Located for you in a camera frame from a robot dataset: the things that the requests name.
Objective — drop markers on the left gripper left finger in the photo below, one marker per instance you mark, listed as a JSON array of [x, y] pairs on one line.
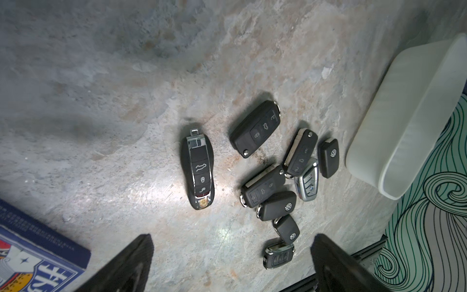
[[126, 272]]

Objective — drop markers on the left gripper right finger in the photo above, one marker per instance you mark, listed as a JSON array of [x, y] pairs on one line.
[[339, 268]]

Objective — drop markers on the black key with chrome trim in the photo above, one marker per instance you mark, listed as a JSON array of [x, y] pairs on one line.
[[277, 253]]

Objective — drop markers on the silver BMW key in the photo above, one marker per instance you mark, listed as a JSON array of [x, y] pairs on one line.
[[307, 183]]

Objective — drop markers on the black vw key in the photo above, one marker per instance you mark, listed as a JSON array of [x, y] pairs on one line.
[[328, 154], [278, 205], [287, 229]]

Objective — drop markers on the black chrome Porsche key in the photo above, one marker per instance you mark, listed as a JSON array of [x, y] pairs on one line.
[[197, 159]]

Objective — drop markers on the white storage box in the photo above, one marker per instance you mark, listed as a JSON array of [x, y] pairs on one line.
[[415, 100]]

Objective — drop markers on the blue playing card box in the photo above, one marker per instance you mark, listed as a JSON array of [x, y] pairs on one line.
[[34, 257]]

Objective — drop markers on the black flip key middle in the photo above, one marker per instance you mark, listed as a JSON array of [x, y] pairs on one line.
[[262, 186]]

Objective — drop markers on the black flip key with silver edge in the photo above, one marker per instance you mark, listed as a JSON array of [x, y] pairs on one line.
[[300, 153]]

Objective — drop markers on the black flip key upper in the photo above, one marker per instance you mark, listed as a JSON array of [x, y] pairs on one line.
[[256, 128]]

